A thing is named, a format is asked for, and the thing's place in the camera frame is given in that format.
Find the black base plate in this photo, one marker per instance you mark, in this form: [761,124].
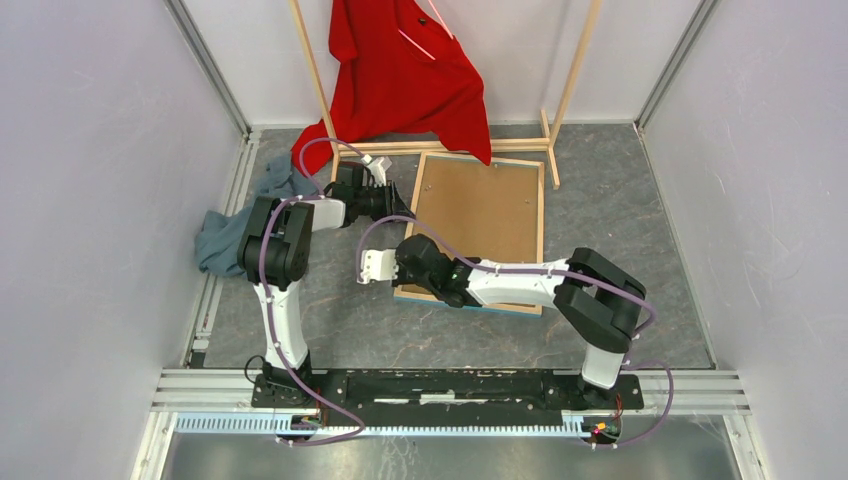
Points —
[443,398]

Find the grey-blue cloth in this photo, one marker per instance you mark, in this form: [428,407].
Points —
[216,244]

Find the pink clothes hanger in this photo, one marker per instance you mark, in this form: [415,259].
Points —
[422,27]

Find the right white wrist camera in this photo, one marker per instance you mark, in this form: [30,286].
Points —
[377,266]

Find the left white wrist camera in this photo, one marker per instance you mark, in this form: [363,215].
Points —
[377,168]

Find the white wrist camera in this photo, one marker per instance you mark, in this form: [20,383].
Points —
[377,168]
[377,266]

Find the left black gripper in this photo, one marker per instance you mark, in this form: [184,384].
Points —
[392,203]

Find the blue picture frame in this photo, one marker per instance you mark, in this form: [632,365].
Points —
[493,211]

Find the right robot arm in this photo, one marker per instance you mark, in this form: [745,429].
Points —
[605,305]

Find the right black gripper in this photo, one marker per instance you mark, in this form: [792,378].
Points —
[401,279]

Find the wooden clothes rack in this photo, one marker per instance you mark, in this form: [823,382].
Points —
[550,126]

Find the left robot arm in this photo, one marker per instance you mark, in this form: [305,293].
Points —
[274,253]

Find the red shirt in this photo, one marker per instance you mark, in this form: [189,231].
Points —
[385,86]

